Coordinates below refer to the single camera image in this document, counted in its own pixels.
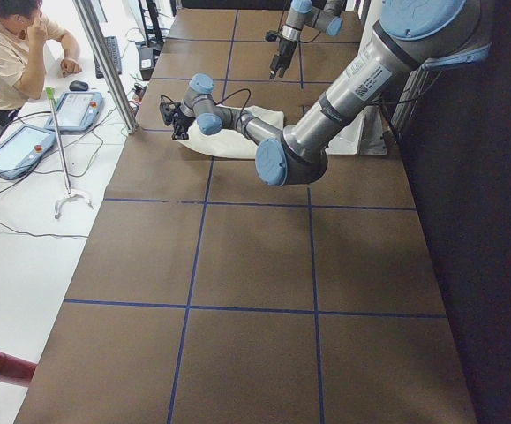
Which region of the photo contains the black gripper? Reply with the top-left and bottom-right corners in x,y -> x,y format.
159,101 -> 193,140
265,30 -> 298,80

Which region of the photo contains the cream cat print t-shirt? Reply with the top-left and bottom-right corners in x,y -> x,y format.
177,105 -> 285,160

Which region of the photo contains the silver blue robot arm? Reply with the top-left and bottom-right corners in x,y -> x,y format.
159,1 -> 495,186
265,0 -> 345,80

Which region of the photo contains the teach pendant far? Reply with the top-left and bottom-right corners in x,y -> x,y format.
56,91 -> 103,134

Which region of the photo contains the teach pendant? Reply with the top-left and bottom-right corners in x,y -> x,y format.
0,125 -> 56,180
56,91 -> 103,134

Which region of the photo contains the black keyboard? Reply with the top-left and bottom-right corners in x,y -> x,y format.
94,35 -> 123,79

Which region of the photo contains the black computer mouse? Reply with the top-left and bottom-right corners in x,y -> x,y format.
69,80 -> 89,92

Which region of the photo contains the metal reacher grabber stick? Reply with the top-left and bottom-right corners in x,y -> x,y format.
45,87 -> 94,220

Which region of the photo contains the teach pendant near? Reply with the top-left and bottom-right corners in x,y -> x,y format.
0,125 -> 56,180

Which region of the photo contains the seated person beige shirt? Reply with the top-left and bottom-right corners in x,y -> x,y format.
0,0 -> 82,127

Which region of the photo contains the red cylinder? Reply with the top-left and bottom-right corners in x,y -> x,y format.
0,352 -> 37,387

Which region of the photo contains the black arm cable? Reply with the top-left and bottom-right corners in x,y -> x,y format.
215,87 -> 252,118

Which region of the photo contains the aluminium frame post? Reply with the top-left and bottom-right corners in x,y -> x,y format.
73,0 -> 139,134

